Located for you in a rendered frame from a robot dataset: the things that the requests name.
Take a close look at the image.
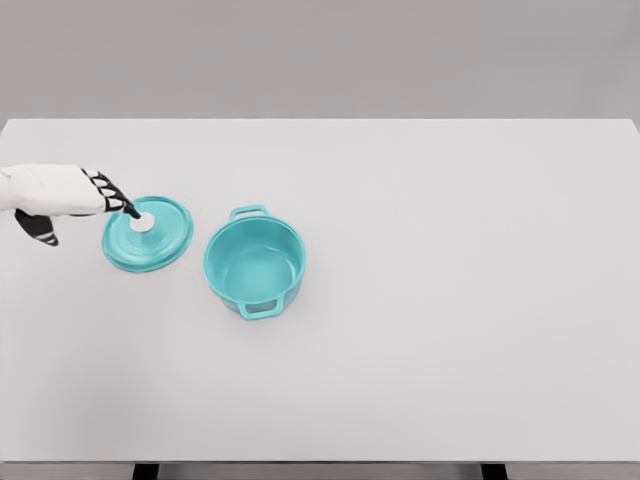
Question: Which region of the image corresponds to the teal pot lid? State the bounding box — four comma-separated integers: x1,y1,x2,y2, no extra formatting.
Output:
101,195,194,274

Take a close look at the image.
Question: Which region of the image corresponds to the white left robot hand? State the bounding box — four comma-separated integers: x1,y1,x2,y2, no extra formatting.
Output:
0,164,143,248

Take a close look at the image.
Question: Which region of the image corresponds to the teal pot with handles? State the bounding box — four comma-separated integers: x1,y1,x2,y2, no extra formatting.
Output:
202,204,307,321

